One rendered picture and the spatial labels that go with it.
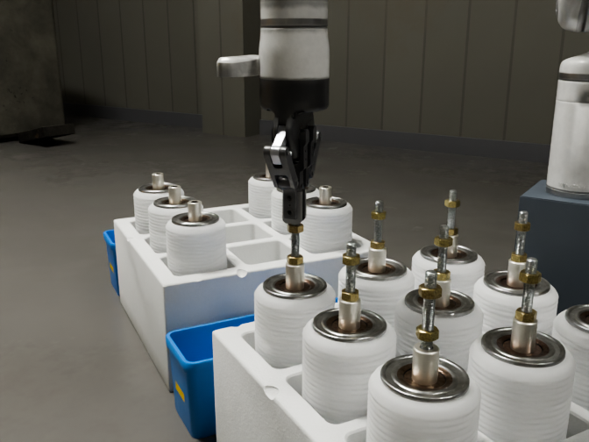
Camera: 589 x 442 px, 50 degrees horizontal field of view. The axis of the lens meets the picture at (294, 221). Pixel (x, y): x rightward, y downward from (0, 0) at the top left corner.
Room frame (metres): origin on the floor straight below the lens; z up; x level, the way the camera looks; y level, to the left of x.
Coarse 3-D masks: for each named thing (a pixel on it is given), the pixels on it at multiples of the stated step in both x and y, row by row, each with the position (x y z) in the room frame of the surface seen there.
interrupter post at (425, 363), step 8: (416, 344) 0.49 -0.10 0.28; (432, 344) 0.49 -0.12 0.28; (416, 352) 0.48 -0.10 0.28; (424, 352) 0.48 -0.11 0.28; (432, 352) 0.48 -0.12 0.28; (416, 360) 0.48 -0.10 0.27; (424, 360) 0.48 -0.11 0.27; (432, 360) 0.48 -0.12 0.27; (416, 368) 0.48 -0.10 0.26; (424, 368) 0.48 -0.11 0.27; (432, 368) 0.48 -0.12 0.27; (416, 376) 0.48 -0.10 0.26; (424, 376) 0.48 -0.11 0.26; (432, 376) 0.48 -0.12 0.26; (424, 384) 0.48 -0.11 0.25; (432, 384) 0.48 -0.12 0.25
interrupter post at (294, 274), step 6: (288, 264) 0.69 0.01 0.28; (300, 264) 0.69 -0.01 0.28; (288, 270) 0.69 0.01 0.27; (294, 270) 0.69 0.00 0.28; (300, 270) 0.69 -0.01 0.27; (288, 276) 0.69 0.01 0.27; (294, 276) 0.69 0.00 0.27; (300, 276) 0.69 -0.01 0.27; (288, 282) 0.69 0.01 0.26; (294, 282) 0.69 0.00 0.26; (300, 282) 0.69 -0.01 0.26; (288, 288) 0.69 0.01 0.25; (294, 288) 0.69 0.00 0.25; (300, 288) 0.69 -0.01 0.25
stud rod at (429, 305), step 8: (432, 272) 0.49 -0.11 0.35; (424, 280) 0.49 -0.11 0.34; (432, 280) 0.48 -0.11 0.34; (432, 288) 0.48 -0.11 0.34; (424, 304) 0.49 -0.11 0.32; (432, 304) 0.48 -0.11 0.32; (424, 312) 0.49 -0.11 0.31; (432, 312) 0.48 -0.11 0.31; (424, 320) 0.49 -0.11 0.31; (432, 320) 0.48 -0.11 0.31; (424, 328) 0.49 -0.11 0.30; (432, 328) 0.48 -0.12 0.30; (424, 344) 0.49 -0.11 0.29
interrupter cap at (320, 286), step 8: (272, 280) 0.71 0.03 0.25; (280, 280) 0.71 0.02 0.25; (304, 280) 0.71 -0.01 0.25; (312, 280) 0.71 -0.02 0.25; (320, 280) 0.71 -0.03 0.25; (264, 288) 0.68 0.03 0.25; (272, 288) 0.69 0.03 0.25; (280, 288) 0.69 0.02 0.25; (304, 288) 0.69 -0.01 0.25; (312, 288) 0.69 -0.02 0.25; (320, 288) 0.69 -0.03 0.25; (280, 296) 0.66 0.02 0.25; (288, 296) 0.66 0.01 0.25; (296, 296) 0.66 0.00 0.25; (304, 296) 0.66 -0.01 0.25; (312, 296) 0.66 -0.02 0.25
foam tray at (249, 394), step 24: (216, 336) 0.71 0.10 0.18; (240, 336) 0.71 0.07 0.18; (216, 360) 0.71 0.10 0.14; (240, 360) 0.65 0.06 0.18; (264, 360) 0.65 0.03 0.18; (216, 384) 0.72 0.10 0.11; (240, 384) 0.65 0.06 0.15; (264, 384) 0.60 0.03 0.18; (288, 384) 0.60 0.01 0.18; (216, 408) 0.72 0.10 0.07; (240, 408) 0.65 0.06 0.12; (264, 408) 0.59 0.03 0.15; (288, 408) 0.55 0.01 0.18; (312, 408) 0.55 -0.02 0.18; (576, 408) 0.55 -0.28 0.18; (216, 432) 0.72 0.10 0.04; (240, 432) 0.65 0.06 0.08; (264, 432) 0.59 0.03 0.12; (288, 432) 0.54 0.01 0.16; (312, 432) 0.51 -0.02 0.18; (336, 432) 0.51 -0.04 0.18; (360, 432) 0.52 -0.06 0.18; (480, 432) 0.51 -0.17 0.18; (576, 432) 0.54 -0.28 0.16
